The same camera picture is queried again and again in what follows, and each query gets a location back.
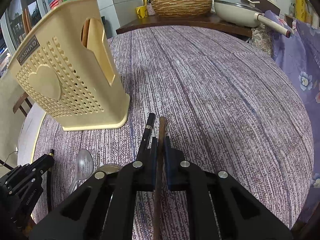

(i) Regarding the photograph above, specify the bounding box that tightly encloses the brown wooden chopstick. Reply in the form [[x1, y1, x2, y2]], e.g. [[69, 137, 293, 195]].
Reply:
[[153, 116, 165, 240]]

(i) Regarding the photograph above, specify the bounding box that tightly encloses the metal spoon wooden handle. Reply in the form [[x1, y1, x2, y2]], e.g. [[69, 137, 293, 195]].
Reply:
[[93, 164, 122, 179]]

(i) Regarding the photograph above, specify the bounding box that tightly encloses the clear plastic spoon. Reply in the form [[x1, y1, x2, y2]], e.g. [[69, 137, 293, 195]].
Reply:
[[67, 149, 94, 195]]

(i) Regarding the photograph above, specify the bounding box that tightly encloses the wooden chair with cushion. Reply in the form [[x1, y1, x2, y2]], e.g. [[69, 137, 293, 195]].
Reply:
[[12, 92, 33, 117]]

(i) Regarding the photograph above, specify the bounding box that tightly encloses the purple striped tablecloth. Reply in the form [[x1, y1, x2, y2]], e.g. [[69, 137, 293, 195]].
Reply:
[[31, 25, 315, 240]]

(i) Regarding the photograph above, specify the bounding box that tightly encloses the beige plastic utensil holder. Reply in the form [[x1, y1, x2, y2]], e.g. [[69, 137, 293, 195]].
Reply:
[[8, 0, 130, 131]]

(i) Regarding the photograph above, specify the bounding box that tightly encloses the sliding glass window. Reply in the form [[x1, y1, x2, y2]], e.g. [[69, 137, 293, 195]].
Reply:
[[1, 0, 49, 54]]

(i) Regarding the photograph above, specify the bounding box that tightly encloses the purple floral cloth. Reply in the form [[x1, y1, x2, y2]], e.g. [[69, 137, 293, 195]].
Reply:
[[264, 10, 319, 223]]

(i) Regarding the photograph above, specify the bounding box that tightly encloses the dark wooden counter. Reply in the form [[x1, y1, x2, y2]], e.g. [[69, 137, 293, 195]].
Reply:
[[116, 13, 252, 38]]

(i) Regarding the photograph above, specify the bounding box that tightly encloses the white pot with lid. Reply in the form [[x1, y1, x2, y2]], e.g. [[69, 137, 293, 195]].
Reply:
[[214, 0, 293, 38]]

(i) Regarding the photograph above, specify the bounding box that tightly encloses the yellow mug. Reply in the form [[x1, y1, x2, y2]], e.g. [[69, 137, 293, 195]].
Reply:
[[136, 5, 149, 19]]

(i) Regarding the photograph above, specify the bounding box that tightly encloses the woven basin sink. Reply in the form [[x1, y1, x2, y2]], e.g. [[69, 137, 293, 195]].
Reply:
[[151, 0, 213, 18]]

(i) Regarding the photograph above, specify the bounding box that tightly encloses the yellow package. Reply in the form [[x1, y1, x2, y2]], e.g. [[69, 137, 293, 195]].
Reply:
[[295, 0, 306, 22]]

